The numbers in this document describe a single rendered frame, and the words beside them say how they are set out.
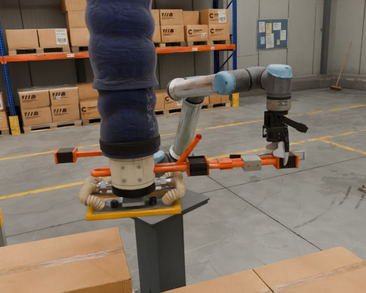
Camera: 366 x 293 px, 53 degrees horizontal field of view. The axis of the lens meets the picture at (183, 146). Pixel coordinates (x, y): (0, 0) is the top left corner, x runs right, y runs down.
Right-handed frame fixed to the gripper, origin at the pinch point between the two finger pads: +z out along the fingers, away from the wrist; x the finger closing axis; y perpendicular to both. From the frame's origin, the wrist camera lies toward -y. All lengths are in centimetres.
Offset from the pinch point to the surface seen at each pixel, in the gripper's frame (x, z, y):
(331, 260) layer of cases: -35, 73, -42
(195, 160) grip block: -0.5, -2.0, 34.7
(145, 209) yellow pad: 14, 11, 55
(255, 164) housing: 3.7, 0.2, 11.7
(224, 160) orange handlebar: 1.0, -1.7, 23.5
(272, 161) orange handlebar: 3.5, -0.5, 5.0
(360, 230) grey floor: -154, 128, -131
